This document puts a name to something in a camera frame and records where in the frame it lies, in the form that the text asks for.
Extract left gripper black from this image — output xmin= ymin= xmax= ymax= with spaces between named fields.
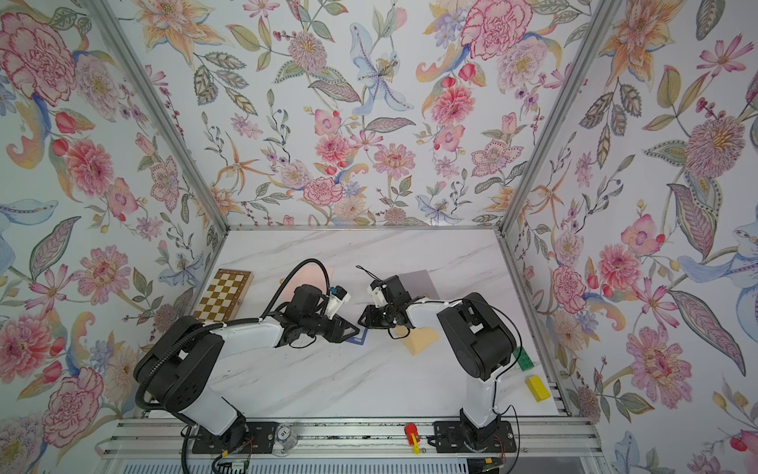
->
xmin=300 ymin=313 xmax=362 ymax=342

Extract blue floral letter paper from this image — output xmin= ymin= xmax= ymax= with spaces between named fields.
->
xmin=347 ymin=329 xmax=368 ymax=346

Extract yellow envelope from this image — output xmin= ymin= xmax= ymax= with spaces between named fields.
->
xmin=401 ymin=328 xmax=440 ymax=356

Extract grey envelope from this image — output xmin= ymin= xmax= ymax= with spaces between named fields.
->
xmin=399 ymin=271 xmax=439 ymax=300

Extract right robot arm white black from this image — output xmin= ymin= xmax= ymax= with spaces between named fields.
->
xmin=359 ymin=276 xmax=521 ymax=438

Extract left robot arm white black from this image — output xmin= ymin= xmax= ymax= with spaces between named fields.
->
xmin=133 ymin=284 xmax=358 ymax=444

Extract pink envelope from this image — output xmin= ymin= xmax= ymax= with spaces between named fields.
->
xmin=280 ymin=263 xmax=327 ymax=302

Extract wooden chessboard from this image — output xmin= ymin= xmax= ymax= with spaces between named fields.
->
xmin=193 ymin=269 xmax=253 ymax=323

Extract round silver knob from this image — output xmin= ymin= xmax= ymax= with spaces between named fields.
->
xmin=274 ymin=424 xmax=298 ymax=451

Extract red emergency stop button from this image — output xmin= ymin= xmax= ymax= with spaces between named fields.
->
xmin=404 ymin=424 xmax=420 ymax=455

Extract small green block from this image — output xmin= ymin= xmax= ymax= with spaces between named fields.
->
xmin=513 ymin=347 xmax=534 ymax=371

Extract small yellow block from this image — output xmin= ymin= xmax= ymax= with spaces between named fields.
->
xmin=525 ymin=375 xmax=552 ymax=403

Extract small green circuit board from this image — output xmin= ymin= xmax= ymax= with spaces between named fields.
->
xmin=212 ymin=459 xmax=249 ymax=474

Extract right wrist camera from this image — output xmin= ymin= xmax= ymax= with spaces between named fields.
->
xmin=368 ymin=280 xmax=388 ymax=308

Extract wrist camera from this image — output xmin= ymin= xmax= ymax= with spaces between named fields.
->
xmin=324 ymin=286 xmax=351 ymax=319
xmin=368 ymin=280 xmax=388 ymax=308

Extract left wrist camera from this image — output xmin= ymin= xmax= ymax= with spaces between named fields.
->
xmin=324 ymin=286 xmax=351 ymax=319

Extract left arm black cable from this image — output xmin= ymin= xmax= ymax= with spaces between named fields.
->
xmin=259 ymin=258 xmax=332 ymax=318

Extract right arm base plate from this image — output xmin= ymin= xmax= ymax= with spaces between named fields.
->
xmin=428 ymin=420 xmax=517 ymax=453

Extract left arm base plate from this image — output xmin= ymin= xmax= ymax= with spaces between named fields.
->
xmin=191 ymin=422 xmax=278 ymax=454

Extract aluminium rail frame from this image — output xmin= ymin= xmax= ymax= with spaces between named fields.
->
xmin=95 ymin=417 xmax=610 ymax=473

